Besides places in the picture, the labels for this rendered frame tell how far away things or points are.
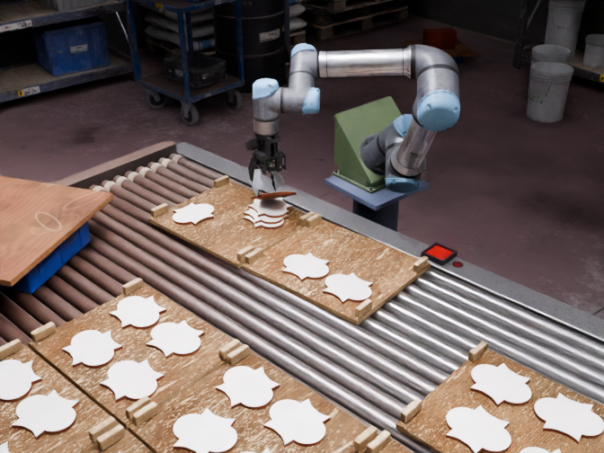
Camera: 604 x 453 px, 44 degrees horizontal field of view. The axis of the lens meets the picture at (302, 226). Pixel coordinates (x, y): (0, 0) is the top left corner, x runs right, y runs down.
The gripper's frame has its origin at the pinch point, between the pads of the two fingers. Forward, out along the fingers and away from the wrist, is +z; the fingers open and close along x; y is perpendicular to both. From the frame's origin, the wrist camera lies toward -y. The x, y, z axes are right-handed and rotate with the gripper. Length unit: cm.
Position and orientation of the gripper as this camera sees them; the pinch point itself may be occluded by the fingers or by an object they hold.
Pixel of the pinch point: (265, 189)
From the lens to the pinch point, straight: 235.1
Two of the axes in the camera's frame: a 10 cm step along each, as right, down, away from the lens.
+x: 8.6, -2.6, 4.3
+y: 5.0, 4.3, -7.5
